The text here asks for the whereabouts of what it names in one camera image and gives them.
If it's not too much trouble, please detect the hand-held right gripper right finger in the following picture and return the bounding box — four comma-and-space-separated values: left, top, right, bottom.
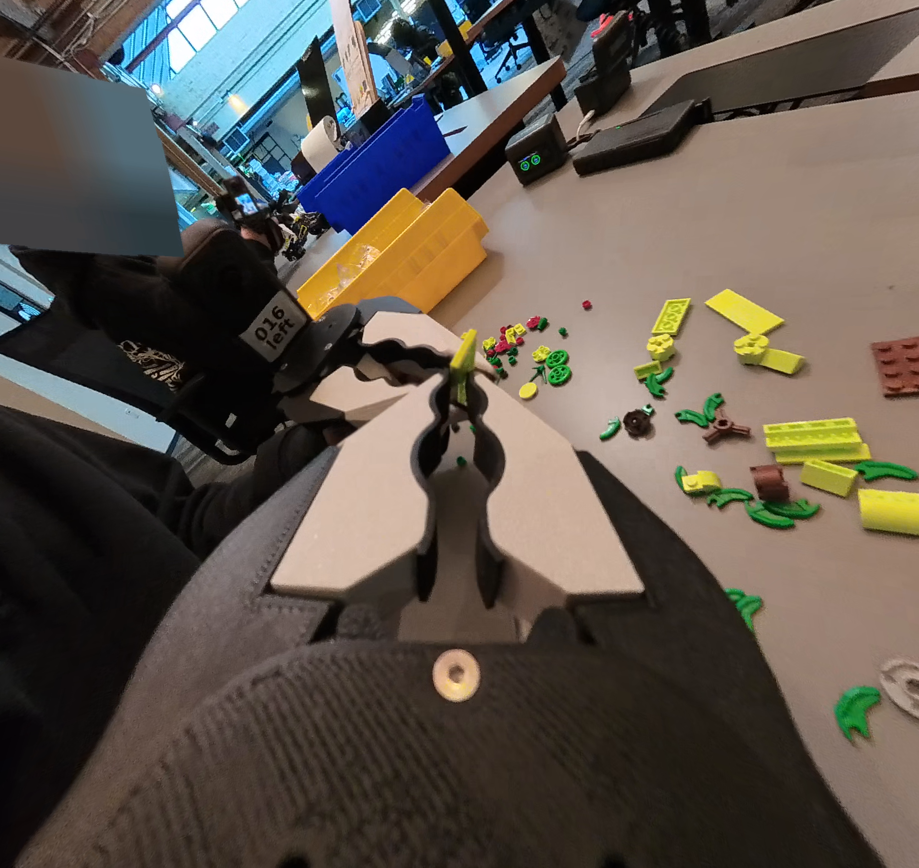
467, 376, 646, 609

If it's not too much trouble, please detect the pile of small flower pieces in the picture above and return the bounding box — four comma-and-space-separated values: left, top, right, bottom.
481, 299, 597, 401

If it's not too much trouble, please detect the lime smooth tile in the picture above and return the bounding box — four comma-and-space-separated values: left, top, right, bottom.
704, 288, 785, 335

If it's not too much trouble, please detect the large lime half-round brick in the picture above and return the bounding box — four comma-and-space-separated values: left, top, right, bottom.
858, 487, 919, 535

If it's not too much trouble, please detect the stack of lime bricks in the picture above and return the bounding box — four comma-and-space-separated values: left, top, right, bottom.
763, 417, 872, 465

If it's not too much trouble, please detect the person's left forearm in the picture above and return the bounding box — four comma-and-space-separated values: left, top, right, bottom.
158, 423, 338, 560

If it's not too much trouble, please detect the lime tile with face print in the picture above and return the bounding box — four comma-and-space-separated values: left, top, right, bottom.
448, 329, 478, 409

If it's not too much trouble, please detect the blue plastic bin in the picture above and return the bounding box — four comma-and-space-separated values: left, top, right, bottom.
296, 96, 453, 236

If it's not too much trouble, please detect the scatter of green leaf pieces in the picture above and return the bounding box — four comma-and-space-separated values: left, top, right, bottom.
599, 365, 919, 743

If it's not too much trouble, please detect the flat black box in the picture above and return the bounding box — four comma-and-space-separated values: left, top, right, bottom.
571, 100, 712, 176

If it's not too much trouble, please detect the black device with green display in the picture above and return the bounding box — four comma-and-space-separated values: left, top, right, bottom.
504, 113, 570, 185

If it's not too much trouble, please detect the clear plastic bag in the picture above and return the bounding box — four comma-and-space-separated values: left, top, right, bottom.
326, 243, 381, 302

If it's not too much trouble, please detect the black charger block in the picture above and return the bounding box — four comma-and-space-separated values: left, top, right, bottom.
574, 13, 636, 116

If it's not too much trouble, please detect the toy brick vehicle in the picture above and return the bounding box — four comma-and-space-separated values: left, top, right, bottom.
276, 207, 331, 260

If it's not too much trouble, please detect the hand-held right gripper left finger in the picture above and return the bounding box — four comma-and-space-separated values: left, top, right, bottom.
269, 372, 449, 607

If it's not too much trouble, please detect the yellow plastic bin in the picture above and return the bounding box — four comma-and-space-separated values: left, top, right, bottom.
296, 188, 489, 319

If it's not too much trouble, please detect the grey round plate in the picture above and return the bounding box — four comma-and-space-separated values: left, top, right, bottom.
879, 656, 919, 714

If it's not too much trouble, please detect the white paper roll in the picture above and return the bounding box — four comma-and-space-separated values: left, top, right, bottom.
298, 115, 342, 165

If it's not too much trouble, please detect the person's black clothing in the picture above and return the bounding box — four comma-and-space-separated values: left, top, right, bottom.
0, 243, 317, 868

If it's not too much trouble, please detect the small camera on mount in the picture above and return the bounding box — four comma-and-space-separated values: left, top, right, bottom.
215, 175, 277, 237

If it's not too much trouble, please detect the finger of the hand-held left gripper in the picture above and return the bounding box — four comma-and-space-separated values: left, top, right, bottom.
309, 369, 446, 432
359, 311, 464, 381

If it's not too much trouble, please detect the large brown studded plate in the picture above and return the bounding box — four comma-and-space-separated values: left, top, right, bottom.
871, 337, 919, 398

